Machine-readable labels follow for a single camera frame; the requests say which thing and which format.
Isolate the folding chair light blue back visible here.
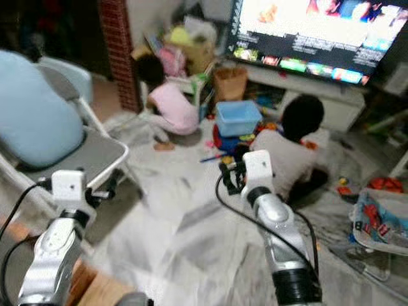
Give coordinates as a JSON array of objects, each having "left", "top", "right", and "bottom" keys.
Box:
[{"left": 0, "top": 56, "right": 131, "bottom": 214}]

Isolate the light blue plastic bin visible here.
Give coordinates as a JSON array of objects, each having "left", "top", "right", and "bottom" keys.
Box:
[{"left": 215, "top": 100, "right": 263, "bottom": 138}]

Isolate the child in grey shirt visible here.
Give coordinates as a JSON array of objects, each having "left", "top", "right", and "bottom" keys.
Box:
[{"left": 233, "top": 94, "right": 332, "bottom": 205}]

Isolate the child in pink shirt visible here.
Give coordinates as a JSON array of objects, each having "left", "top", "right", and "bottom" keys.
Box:
[{"left": 137, "top": 54, "right": 198, "bottom": 150}]

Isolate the brown paper bag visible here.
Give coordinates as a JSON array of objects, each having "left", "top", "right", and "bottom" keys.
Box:
[{"left": 214, "top": 66, "right": 248, "bottom": 103}]

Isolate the light blue cushion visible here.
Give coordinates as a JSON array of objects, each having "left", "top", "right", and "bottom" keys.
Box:
[{"left": 0, "top": 50, "right": 84, "bottom": 170}]

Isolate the white television stand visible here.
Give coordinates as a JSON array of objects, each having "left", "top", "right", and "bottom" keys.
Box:
[{"left": 245, "top": 64, "right": 367, "bottom": 131}]

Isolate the red brick pillar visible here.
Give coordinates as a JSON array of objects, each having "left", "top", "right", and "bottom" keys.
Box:
[{"left": 99, "top": 0, "right": 141, "bottom": 114}]

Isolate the yellow round item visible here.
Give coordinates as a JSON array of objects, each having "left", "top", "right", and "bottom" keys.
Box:
[{"left": 166, "top": 27, "right": 192, "bottom": 45}]

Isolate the white plastic bag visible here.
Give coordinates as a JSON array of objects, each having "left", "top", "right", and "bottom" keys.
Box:
[{"left": 185, "top": 16, "right": 217, "bottom": 45}]

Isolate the red toy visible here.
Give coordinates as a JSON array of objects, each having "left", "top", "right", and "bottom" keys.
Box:
[{"left": 367, "top": 177, "right": 405, "bottom": 194}]

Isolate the spiderman print fabric seat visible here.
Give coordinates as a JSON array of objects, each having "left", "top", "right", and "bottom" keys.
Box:
[{"left": 349, "top": 188, "right": 408, "bottom": 281}]

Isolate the large flat television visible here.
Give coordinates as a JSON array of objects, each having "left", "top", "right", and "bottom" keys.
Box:
[{"left": 223, "top": 0, "right": 408, "bottom": 87}]

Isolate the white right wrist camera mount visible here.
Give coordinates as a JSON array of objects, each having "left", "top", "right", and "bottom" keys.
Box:
[{"left": 242, "top": 150, "right": 273, "bottom": 192}]

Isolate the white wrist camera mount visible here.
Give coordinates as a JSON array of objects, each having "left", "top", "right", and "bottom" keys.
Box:
[
  {"left": 242, "top": 150, "right": 273, "bottom": 192},
  {"left": 51, "top": 170, "right": 87, "bottom": 214}
]

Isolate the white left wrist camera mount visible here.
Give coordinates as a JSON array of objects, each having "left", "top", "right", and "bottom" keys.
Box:
[{"left": 51, "top": 170, "right": 87, "bottom": 214}]

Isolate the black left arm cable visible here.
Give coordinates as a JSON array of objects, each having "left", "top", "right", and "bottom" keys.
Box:
[
  {"left": 3, "top": 236, "right": 42, "bottom": 305},
  {"left": 0, "top": 182, "right": 53, "bottom": 300}
]

